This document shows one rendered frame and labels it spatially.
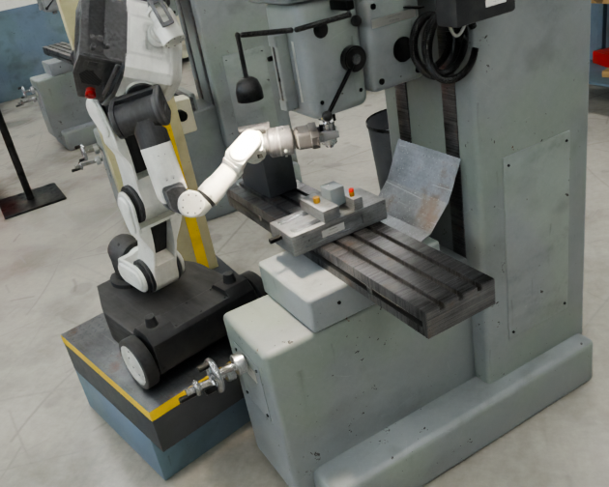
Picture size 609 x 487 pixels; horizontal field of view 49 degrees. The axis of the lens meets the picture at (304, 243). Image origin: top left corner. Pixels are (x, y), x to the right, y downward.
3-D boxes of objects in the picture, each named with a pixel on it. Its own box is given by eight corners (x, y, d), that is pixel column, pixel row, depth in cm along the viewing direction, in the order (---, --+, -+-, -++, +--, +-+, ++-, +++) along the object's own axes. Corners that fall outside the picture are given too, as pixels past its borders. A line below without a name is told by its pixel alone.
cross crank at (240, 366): (213, 406, 204) (204, 375, 198) (199, 386, 213) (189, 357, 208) (258, 383, 210) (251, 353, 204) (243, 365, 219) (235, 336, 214)
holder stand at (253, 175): (270, 199, 247) (259, 148, 238) (243, 185, 264) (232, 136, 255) (298, 187, 252) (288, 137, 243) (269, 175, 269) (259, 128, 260)
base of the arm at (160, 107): (125, 150, 190) (106, 125, 181) (122, 118, 197) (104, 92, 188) (175, 134, 189) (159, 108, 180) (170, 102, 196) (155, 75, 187)
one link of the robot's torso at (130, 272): (122, 283, 270) (113, 255, 264) (164, 263, 281) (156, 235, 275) (147, 300, 255) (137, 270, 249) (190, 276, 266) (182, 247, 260)
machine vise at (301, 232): (295, 257, 203) (288, 225, 198) (273, 242, 215) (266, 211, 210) (388, 217, 216) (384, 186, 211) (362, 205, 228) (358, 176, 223)
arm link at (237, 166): (265, 137, 194) (235, 171, 191) (268, 149, 202) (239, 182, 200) (248, 124, 195) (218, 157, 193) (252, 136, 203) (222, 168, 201)
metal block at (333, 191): (333, 208, 209) (330, 190, 207) (322, 203, 214) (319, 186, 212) (346, 202, 211) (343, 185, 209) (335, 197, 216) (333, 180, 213)
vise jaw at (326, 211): (324, 223, 204) (322, 212, 202) (301, 210, 216) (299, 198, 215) (340, 216, 206) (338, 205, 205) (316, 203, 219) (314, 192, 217)
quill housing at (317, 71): (316, 123, 184) (296, 3, 170) (280, 111, 201) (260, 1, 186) (372, 103, 191) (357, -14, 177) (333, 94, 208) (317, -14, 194)
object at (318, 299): (315, 335, 200) (308, 301, 194) (263, 291, 228) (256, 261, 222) (444, 272, 219) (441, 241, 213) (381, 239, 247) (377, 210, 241)
